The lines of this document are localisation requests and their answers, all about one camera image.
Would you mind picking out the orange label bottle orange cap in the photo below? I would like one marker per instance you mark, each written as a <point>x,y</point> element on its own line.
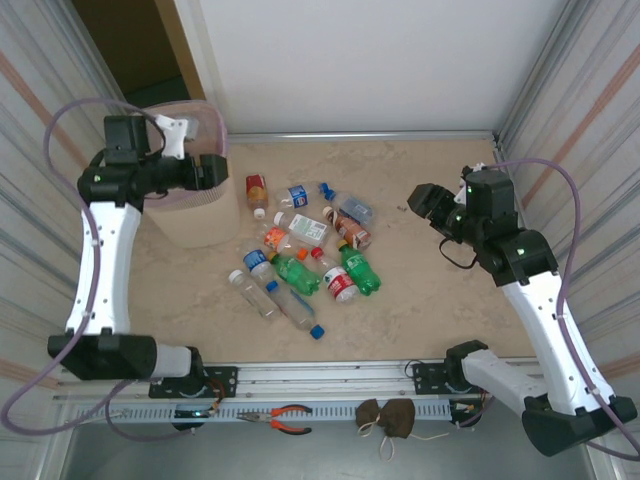
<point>274,237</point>

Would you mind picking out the clear plastic bottle white cap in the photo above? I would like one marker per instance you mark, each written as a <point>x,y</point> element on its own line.
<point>252,295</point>

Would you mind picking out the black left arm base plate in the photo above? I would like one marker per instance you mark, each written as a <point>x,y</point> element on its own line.
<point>225,380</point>

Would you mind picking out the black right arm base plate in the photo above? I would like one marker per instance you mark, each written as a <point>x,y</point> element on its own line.
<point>425,377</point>

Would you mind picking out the crushed clear bottle blue cap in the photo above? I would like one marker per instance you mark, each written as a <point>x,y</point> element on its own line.
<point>355,206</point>

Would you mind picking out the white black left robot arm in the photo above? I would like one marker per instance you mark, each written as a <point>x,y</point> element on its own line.
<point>105,260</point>

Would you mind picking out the red orange label tea bottle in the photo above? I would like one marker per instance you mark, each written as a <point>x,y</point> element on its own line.
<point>256,192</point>

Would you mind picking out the aluminium mounting rail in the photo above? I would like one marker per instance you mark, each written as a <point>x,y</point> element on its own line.
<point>325,375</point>

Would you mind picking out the brown wooden door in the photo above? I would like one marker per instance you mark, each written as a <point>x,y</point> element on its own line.
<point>130,30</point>

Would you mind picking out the red label bottle red cap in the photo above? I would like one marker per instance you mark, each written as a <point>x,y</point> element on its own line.
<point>341,285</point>

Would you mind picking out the pink plastic waste basket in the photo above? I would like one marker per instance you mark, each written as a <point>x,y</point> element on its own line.
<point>210,125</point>

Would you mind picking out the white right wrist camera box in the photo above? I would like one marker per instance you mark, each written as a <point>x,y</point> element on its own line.
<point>462,196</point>

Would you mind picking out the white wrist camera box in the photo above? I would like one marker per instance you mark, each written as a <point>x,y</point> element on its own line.
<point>462,196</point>
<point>175,137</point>

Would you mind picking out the clear plastic bottle blue cap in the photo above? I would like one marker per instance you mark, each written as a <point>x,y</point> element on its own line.
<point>292,306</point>

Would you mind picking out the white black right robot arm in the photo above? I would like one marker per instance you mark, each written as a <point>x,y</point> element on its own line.
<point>550,320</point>

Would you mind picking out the green plastic bottle yellow cap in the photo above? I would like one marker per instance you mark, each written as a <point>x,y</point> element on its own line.
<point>295,274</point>
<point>360,270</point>

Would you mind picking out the aluminium table edge strip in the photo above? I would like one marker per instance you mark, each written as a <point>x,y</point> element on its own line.
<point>350,136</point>

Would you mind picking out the white green label clear bottle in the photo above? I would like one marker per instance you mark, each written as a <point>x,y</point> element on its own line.
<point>307,229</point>

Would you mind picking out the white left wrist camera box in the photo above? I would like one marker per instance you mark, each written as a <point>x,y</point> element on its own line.
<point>175,137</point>

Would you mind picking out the Pepsi label bottle blue cap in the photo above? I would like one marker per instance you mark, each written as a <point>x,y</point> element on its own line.
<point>298,196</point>

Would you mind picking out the cream ribbed waste bin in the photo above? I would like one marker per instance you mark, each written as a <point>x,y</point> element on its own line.
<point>200,225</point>

